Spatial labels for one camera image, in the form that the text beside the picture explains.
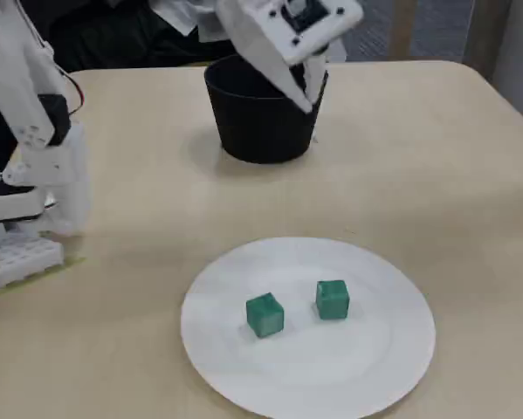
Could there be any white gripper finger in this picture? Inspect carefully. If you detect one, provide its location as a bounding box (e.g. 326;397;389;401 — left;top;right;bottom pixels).
306;51;332;106

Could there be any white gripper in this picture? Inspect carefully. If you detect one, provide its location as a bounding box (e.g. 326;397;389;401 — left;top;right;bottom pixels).
149;0;315;115

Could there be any green cube block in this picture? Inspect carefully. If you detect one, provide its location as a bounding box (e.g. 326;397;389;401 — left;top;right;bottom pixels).
244;292;286;340
315;279;351;321

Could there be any black pot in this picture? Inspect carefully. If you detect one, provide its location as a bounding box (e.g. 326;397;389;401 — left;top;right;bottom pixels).
203;54;330;165

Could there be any white round plate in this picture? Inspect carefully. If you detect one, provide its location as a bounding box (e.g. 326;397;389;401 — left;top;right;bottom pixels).
181;237;437;419

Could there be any yellow green base mat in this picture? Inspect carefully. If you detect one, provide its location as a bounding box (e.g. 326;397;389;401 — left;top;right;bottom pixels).
0;255;87;300

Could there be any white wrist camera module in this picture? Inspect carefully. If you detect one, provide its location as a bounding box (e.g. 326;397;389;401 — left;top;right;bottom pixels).
256;0;365;66

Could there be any wooden partition post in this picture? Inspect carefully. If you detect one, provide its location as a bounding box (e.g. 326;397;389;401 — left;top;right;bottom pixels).
389;0;419;60
461;0;513;84

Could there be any red black servo wire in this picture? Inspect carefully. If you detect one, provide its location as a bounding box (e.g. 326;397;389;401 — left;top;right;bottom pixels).
51;63;87;118

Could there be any white perforated base plate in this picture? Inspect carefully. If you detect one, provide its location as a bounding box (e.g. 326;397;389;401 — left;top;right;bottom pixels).
0;233;65;289

